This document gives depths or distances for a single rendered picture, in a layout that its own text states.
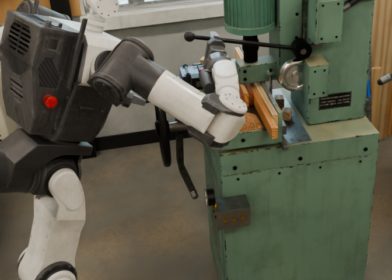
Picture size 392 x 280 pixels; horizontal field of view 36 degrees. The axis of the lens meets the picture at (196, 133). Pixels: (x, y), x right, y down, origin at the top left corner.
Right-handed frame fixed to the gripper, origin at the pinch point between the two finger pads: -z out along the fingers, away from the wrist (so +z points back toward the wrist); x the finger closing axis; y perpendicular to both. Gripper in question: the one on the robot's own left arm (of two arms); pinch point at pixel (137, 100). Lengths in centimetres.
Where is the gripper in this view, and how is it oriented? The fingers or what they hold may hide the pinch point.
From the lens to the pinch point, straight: 216.6
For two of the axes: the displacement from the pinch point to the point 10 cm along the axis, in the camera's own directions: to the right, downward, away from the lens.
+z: -8.9, -3.1, -3.4
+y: 4.0, -8.9, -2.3
